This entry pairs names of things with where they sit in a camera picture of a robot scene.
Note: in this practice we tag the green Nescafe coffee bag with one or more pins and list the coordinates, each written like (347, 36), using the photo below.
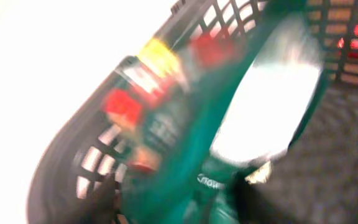
(198, 119)

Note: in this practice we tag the grey plastic basket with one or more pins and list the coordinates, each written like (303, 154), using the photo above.
(78, 179)

